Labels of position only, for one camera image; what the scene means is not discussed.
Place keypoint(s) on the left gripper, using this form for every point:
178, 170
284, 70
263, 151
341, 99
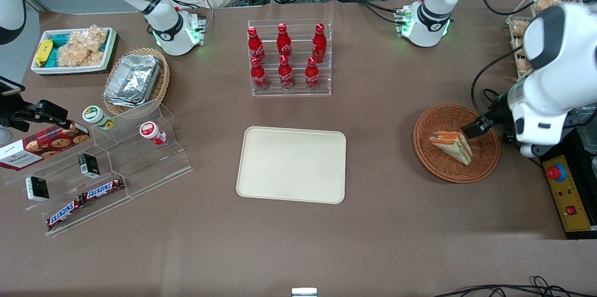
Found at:
497, 113

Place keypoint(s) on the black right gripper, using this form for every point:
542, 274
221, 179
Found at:
14, 115

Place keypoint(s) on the triangular sandwich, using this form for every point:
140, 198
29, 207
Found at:
454, 148

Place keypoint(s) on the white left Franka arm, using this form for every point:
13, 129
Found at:
433, 22

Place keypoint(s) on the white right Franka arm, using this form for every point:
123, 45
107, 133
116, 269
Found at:
163, 26

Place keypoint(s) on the round brown wicker basket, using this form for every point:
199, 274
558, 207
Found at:
433, 162

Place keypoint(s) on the oval tan wicker basket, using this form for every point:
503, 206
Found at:
163, 82

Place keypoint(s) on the cream plastic serving tray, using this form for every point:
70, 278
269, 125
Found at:
291, 164

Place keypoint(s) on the red Walkers cookie box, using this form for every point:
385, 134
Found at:
42, 145

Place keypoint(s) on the green lid yogurt cup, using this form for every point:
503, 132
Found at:
95, 116

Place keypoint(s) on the yellow snack packet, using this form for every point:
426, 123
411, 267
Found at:
43, 52

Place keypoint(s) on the clear rice cracker bag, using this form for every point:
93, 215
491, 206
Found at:
77, 57
91, 38

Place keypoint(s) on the small black box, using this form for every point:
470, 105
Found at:
88, 165
37, 188

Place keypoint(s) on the teal snack packet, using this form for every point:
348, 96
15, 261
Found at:
59, 39

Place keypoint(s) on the bagged bread pastry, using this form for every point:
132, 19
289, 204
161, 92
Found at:
523, 66
519, 29
546, 3
517, 44

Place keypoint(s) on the white rectangular snack bin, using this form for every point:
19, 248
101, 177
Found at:
109, 50

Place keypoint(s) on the aluminium foil container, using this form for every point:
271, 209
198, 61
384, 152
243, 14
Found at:
133, 80

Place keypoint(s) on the red emergency stop button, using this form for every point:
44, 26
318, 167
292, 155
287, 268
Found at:
556, 173

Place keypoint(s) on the Snickers chocolate bar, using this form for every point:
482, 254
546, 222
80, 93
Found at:
65, 213
103, 189

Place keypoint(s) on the red lid yogurt cup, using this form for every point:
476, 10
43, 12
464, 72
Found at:
150, 131

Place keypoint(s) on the clear acrylic step display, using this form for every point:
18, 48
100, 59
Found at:
140, 166

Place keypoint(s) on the black yellow control box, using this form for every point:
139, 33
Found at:
566, 194

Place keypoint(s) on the steel pan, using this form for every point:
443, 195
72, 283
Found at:
588, 134

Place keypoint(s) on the red cola bottle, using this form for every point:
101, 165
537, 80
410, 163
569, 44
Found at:
311, 75
285, 74
284, 43
254, 45
259, 77
319, 44

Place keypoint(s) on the clear acrylic bottle rack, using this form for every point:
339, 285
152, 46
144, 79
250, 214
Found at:
298, 92

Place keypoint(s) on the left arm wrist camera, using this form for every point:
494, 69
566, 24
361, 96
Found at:
501, 110

